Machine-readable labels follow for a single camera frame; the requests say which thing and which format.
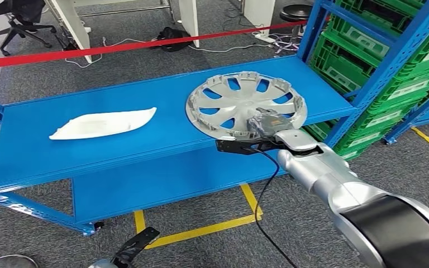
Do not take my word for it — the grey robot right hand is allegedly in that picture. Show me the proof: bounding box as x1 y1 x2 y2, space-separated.
247 107 295 140

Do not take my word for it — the silver wheel hubcap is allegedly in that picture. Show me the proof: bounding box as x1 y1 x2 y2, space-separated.
185 71 308 142

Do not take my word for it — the blue metal shelf rack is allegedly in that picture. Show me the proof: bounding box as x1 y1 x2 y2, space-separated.
0 0 429 237

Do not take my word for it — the white plastic trim part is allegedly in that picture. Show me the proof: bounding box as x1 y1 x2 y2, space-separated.
49 107 158 141

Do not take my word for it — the white power strip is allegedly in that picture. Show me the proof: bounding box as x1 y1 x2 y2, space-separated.
253 32 277 44

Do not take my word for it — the white desk leg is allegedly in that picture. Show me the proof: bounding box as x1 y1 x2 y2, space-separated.
243 0 277 36
178 0 201 48
47 0 92 64

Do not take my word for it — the black round stool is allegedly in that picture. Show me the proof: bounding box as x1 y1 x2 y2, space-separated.
273 3 314 52

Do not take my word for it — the yellow floor tape square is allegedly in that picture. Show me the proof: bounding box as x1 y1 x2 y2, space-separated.
134 184 264 250

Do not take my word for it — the black bag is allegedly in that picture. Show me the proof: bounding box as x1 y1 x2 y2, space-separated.
153 26 194 52

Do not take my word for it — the long red barrier belt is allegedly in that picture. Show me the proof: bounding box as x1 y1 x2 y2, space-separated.
0 16 331 71

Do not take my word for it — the grey desk crossbar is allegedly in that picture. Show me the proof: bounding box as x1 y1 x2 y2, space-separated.
77 3 171 17

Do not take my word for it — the black office chair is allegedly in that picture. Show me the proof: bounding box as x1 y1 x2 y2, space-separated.
0 0 58 57

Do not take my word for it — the chrome stanchion with round base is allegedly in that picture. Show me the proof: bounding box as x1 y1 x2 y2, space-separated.
0 254 40 268

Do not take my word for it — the black right wrist camera bracket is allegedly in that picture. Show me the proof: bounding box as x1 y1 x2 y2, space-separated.
215 138 285 156

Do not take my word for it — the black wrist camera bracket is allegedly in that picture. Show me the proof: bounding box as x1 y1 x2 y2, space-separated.
215 138 285 156
111 226 160 268

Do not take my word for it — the white floor cable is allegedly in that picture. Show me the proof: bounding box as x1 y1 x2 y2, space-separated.
64 37 274 69

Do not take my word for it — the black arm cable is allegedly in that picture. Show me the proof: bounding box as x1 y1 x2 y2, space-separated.
254 147 299 268

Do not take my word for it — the black left wrist camera bracket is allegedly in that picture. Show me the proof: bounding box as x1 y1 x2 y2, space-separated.
111 226 160 268

